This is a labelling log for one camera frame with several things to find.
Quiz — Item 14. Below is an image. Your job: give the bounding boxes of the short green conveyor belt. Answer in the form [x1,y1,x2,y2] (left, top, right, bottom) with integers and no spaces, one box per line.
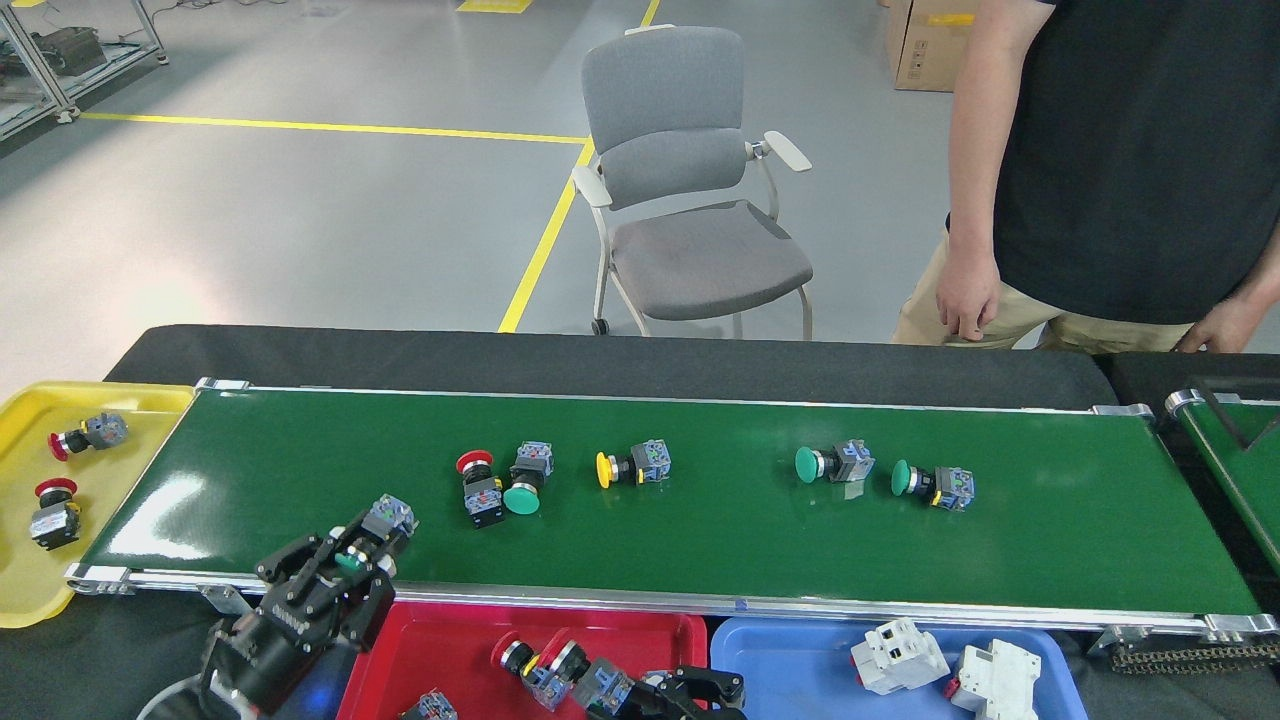
[1165,388,1280,576]

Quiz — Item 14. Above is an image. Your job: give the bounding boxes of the white circuit breaker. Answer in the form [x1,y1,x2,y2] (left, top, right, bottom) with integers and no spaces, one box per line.
[944,639,1042,720]
[851,618,951,696]

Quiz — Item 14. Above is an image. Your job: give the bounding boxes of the green conveyor belt silver frame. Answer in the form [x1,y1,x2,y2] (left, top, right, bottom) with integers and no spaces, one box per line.
[64,378,1280,641]

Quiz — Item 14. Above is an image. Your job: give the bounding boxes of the person's right hand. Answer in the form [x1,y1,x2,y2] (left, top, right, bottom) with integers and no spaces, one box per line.
[935,245,1002,343]

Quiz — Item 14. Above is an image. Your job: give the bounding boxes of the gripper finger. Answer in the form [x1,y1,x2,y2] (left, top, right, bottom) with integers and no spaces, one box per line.
[640,665,748,709]
[610,695,746,720]

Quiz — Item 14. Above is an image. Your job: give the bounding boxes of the silver metal rack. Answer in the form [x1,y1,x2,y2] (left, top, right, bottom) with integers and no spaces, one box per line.
[0,0,169,141]

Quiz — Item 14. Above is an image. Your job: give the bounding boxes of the green push button switch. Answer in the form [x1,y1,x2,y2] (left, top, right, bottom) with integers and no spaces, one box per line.
[335,494,418,576]
[502,442,556,517]
[795,439,876,487]
[891,459,976,513]

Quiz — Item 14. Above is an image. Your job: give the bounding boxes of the person's left hand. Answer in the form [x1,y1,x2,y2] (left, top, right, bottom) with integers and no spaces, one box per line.
[1175,295,1271,353]

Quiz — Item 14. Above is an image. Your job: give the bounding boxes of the person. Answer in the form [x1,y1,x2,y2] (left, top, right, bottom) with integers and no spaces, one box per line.
[892,0,1280,353]

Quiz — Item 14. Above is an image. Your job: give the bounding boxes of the black drive chain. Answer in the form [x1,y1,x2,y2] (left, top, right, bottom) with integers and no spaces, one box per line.
[1112,640,1280,674]

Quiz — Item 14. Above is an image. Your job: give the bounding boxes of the yellow plastic tray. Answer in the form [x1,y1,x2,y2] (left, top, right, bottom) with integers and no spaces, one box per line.
[0,381,196,629]

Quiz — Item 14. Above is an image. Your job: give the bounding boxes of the black box on rack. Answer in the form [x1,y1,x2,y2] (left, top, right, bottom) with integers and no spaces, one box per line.
[33,27,107,77]

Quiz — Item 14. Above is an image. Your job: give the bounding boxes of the grey office chair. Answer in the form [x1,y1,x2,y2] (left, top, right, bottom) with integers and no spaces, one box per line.
[572,25,814,341]

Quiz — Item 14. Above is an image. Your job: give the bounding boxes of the red plastic tray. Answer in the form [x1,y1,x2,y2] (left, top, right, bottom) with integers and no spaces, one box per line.
[337,600,709,720]

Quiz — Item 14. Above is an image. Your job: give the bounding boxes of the blue plastic tray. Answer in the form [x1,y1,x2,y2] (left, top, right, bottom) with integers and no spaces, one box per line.
[710,617,1089,720]

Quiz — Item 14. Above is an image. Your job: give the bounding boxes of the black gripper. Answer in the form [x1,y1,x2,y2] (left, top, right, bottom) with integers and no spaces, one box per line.
[198,525,401,717]

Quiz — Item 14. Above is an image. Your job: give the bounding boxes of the brown cardboard box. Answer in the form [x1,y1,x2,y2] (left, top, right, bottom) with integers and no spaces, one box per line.
[885,0,976,93]

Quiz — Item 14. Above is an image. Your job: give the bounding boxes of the black guide frame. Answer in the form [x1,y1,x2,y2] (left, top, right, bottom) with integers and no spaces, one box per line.
[1190,375,1280,451]

